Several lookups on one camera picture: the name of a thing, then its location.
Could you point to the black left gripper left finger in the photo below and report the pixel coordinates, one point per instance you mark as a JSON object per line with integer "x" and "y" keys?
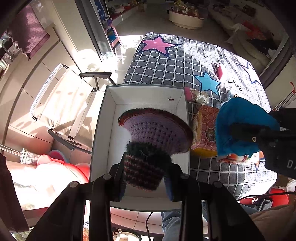
{"x": 118, "y": 185}

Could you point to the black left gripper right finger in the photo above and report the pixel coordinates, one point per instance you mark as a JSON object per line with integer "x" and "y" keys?
{"x": 173, "y": 180}

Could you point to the purple red knitted hat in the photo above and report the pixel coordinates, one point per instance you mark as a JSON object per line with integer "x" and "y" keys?
{"x": 156, "y": 135}

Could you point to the blue fluffy cloth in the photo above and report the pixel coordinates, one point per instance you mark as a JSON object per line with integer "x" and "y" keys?
{"x": 237, "y": 122}

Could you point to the pink sponge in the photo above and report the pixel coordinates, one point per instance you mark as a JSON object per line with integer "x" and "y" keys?
{"x": 188, "y": 94}

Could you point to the orange squirrel snack bag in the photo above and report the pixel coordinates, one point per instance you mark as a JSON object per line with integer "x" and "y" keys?
{"x": 246, "y": 159}

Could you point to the blue jeans leg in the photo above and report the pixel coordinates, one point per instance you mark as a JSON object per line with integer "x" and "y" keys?
{"x": 171, "y": 222}

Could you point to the red patterned tissue box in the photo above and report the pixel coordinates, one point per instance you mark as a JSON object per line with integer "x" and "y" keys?
{"x": 204, "y": 136}

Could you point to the white storage box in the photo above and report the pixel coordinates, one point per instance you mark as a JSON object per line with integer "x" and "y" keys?
{"x": 110, "y": 139}

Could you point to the red plastic stool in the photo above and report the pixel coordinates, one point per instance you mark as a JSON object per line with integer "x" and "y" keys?
{"x": 37, "y": 186}

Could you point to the white polka dot scrunchie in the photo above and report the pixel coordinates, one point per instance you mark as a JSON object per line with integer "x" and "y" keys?
{"x": 200, "y": 97}

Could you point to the small red pouch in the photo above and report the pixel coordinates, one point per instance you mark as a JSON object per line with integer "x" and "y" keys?
{"x": 219, "y": 70}

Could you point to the white folding chair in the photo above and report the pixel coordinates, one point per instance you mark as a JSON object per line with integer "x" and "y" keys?
{"x": 71, "y": 110}

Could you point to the grey checked star tablecloth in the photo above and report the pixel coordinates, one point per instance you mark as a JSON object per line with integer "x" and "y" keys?
{"x": 177, "y": 61}

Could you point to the white sofa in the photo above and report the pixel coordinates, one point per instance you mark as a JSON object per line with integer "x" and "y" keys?
{"x": 255, "y": 33}

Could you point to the pink blue kids stool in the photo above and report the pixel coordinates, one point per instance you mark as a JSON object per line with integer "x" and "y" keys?
{"x": 113, "y": 38}

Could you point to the round white tray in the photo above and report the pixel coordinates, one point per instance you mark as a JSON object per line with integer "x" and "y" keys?
{"x": 186, "y": 21}

